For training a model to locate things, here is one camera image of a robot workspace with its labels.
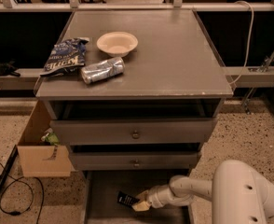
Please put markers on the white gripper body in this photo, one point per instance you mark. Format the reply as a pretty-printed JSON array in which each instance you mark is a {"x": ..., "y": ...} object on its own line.
[{"x": 155, "y": 198}]

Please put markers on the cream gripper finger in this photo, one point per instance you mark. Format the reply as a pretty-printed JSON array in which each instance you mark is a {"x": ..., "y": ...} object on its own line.
[
  {"x": 143, "y": 195},
  {"x": 141, "y": 206}
]

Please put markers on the black rxbar chocolate wrapper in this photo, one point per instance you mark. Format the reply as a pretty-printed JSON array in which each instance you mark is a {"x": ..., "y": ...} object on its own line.
[{"x": 126, "y": 199}]

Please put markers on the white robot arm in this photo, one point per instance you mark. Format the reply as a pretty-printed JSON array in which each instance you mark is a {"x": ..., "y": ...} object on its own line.
[{"x": 238, "y": 193}]

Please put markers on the grey open bottom drawer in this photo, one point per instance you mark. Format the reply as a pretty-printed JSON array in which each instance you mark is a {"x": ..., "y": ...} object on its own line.
[{"x": 102, "y": 206}]

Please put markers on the grey top drawer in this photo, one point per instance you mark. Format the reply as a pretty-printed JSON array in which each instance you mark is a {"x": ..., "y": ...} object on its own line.
[{"x": 129, "y": 131}]

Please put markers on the grey middle drawer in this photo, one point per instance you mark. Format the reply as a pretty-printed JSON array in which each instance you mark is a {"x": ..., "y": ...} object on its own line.
[{"x": 96, "y": 161}]

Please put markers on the grey wooden drawer cabinet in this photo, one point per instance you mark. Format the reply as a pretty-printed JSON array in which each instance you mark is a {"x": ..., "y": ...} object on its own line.
[{"x": 172, "y": 74}]

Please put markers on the green item in box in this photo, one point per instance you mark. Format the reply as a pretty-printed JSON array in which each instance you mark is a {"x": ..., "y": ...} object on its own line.
[{"x": 50, "y": 137}]

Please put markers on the brown cardboard box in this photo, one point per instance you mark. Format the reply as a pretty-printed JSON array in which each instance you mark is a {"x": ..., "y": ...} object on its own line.
[{"x": 37, "y": 156}]

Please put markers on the crushed silver drink can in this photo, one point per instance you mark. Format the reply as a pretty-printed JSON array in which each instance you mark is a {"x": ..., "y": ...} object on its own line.
[{"x": 102, "y": 70}]

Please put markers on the white paper bowl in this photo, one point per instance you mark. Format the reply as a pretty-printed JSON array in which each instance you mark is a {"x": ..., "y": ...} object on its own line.
[{"x": 117, "y": 44}]

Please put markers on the blue kettle chips bag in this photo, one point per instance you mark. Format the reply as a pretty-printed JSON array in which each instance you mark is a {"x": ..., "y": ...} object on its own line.
[{"x": 66, "y": 57}]

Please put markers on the black object on shelf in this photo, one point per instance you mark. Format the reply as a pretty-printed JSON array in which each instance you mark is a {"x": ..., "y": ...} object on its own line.
[{"x": 8, "y": 69}]

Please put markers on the metal clamp bracket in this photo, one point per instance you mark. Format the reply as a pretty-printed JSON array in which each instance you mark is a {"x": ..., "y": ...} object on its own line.
[{"x": 263, "y": 67}]

